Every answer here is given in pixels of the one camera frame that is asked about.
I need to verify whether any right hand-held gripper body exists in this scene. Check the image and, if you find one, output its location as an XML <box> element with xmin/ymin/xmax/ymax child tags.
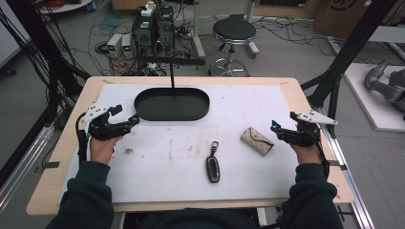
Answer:
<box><xmin>276</xmin><ymin>109</ymin><xmax>339</xmax><ymax>148</ymax></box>

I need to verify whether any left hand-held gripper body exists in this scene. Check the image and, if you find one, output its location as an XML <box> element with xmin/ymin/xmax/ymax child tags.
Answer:
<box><xmin>79</xmin><ymin>102</ymin><xmax>133</xmax><ymax>141</ymax></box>

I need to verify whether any beige felt pouch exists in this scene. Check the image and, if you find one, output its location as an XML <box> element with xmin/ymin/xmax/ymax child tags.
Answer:
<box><xmin>240</xmin><ymin>126</ymin><xmax>275</xmax><ymax>157</ymax></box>

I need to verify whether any black oval tray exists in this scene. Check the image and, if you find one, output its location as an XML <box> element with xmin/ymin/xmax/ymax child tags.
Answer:
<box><xmin>134</xmin><ymin>87</ymin><xmax>211</xmax><ymax>122</ymax></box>

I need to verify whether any black car key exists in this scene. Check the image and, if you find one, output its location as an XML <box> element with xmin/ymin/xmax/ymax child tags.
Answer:
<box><xmin>204</xmin><ymin>140</ymin><xmax>222</xmax><ymax>184</ymax></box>

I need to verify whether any person's right hand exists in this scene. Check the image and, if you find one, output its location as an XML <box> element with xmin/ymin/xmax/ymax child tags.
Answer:
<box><xmin>288</xmin><ymin>142</ymin><xmax>324</xmax><ymax>167</ymax></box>

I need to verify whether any person's left hand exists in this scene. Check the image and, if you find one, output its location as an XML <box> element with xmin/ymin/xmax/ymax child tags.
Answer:
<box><xmin>89</xmin><ymin>135</ymin><xmax>122</xmax><ymax>166</ymax></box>

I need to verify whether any dark tape strip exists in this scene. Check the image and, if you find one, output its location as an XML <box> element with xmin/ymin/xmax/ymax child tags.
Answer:
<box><xmin>328</xmin><ymin>159</ymin><xmax>349</xmax><ymax>172</ymax></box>
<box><xmin>33</xmin><ymin>160</ymin><xmax>61</xmax><ymax>175</ymax></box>

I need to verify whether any white table mat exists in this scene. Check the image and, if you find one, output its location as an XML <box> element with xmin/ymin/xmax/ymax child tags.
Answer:
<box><xmin>61</xmin><ymin>83</ymin><xmax>302</xmax><ymax>205</ymax></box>

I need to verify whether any white power supply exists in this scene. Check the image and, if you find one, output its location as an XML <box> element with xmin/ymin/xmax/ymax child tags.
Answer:
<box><xmin>120</xmin><ymin>33</ymin><xmax>137</xmax><ymax>58</ymax></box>
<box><xmin>106</xmin><ymin>32</ymin><xmax>124</xmax><ymax>58</ymax></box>

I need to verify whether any white floor board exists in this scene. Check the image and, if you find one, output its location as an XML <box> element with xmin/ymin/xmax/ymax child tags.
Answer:
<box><xmin>343</xmin><ymin>62</ymin><xmax>405</xmax><ymax>134</ymax></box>

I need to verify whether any black computer tower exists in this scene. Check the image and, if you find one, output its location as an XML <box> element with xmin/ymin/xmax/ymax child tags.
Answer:
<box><xmin>131</xmin><ymin>7</ymin><xmax>159</xmax><ymax>57</ymax></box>
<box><xmin>156</xmin><ymin>5</ymin><xmax>176</xmax><ymax>52</ymax></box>

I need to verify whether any white desk leg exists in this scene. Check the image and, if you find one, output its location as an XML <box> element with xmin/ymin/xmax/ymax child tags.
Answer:
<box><xmin>190</xmin><ymin>0</ymin><xmax>207</xmax><ymax>59</ymax></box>
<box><xmin>244</xmin><ymin>0</ymin><xmax>261</xmax><ymax>59</ymax></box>

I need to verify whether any black round stool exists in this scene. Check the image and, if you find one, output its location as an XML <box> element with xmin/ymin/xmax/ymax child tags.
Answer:
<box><xmin>207</xmin><ymin>16</ymin><xmax>258</xmax><ymax>78</ymax></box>

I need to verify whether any white power strip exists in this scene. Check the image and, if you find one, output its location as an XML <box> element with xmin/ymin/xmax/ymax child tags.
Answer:
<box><xmin>139</xmin><ymin>1</ymin><xmax>158</xmax><ymax>18</ymax></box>

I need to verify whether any large cardboard box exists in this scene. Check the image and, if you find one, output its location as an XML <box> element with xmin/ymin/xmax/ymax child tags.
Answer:
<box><xmin>312</xmin><ymin>0</ymin><xmax>405</xmax><ymax>40</ymax></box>

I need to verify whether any round white table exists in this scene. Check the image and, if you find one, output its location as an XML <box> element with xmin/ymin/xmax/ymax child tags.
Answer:
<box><xmin>37</xmin><ymin>0</ymin><xmax>94</xmax><ymax>14</ymax></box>

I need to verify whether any person's torso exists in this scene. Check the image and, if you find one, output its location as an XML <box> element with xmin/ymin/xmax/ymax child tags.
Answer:
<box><xmin>123</xmin><ymin>207</ymin><xmax>282</xmax><ymax>229</ymax></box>

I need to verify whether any left hand-held gripper cable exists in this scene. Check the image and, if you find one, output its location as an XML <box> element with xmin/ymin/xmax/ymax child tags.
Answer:
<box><xmin>75</xmin><ymin>112</ymin><xmax>91</xmax><ymax>167</ymax></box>

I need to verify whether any hand-held gripper cable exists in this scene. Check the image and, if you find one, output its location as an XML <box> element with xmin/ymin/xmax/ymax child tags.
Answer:
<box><xmin>312</xmin><ymin>126</ymin><xmax>331</xmax><ymax>179</ymax></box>
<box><xmin>75</xmin><ymin>112</ymin><xmax>91</xmax><ymax>167</ymax></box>

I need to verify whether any right hand-held gripper cable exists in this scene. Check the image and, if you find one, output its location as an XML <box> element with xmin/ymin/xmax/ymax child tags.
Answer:
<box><xmin>312</xmin><ymin>126</ymin><xmax>331</xmax><ymax>179</ymax></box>

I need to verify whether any black camera stand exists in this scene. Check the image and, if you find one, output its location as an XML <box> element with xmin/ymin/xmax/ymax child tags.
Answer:
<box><xmin>135</xmin><ymin>54</ymin><xmax>206</xmax><ymax>90</ymax></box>

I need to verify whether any aluminium rail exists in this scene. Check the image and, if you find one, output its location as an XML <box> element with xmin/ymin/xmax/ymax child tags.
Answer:
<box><xmin>317</xmin><ymin>107</ymin><xmax>377</xmax><ymax>229</ymax></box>
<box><xmin>0</xmin><ymin>125</ymin><xmax>55</xmax><ymax>214</ymax></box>

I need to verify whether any black frame post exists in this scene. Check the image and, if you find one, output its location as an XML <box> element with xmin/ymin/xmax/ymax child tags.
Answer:
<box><xmin>300</xmin><ymin>0</ymin><xmax>399</xmax><ymax>138</ymax></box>
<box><xmin>0</xmin><ymin>0</ymin><xmax>93</xmax><ymax>189</ymax></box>

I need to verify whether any red cable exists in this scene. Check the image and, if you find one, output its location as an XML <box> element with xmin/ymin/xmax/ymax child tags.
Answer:
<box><xmin>43</xmin><ymin>0</ymin><xmax>67</xmax><ymax>10</ymax></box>

